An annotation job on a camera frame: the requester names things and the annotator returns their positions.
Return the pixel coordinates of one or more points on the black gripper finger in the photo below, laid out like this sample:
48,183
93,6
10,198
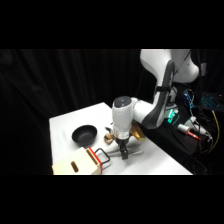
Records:
122,151
126,152

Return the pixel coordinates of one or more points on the tan wrist mount bracket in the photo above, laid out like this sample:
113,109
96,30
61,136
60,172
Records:
138,131

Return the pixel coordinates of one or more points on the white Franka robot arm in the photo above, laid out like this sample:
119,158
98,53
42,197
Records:
150,110

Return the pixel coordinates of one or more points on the silver metal tongs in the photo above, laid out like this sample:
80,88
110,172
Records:
135,153

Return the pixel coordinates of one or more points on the black robot stand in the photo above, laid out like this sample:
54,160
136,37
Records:
166,136

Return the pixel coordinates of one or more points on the light wooden box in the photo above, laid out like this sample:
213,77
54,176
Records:
75,163

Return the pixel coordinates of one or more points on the blue lit keyboard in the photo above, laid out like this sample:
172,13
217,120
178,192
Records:
210,101

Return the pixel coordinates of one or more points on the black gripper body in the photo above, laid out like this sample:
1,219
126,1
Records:
122,141

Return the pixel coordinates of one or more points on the black bowl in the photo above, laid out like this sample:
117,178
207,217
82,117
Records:
84,135

